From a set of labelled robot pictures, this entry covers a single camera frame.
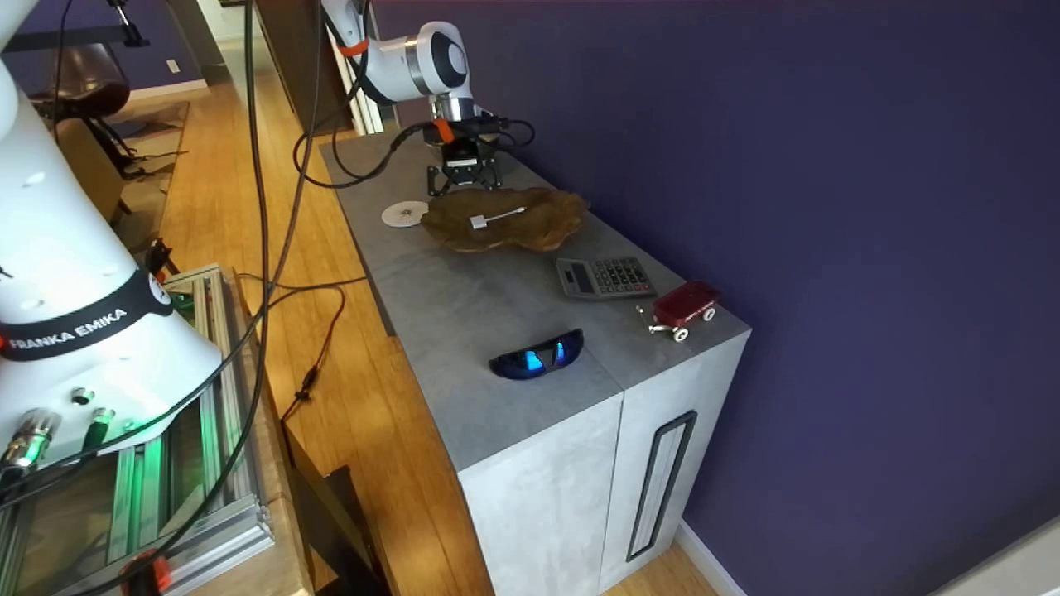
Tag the grey concrete-look cabinet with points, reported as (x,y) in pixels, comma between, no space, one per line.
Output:
(530,386)

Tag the white circular disc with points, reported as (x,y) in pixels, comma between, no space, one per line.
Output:
(405,213)

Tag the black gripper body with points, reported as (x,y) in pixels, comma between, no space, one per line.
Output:
(466,153)

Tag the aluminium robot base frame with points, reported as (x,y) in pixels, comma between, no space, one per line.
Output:
(211,464)

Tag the black sunglasses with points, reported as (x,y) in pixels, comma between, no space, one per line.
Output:
(512,362)

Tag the brown wooden tray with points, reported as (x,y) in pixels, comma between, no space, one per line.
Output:
(541,227)

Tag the dark chair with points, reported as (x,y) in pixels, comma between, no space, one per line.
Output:
(93,84)

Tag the small white spoon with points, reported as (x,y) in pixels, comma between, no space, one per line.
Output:
(497,216)

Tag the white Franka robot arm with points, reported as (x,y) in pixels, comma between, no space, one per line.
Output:
(69,219)

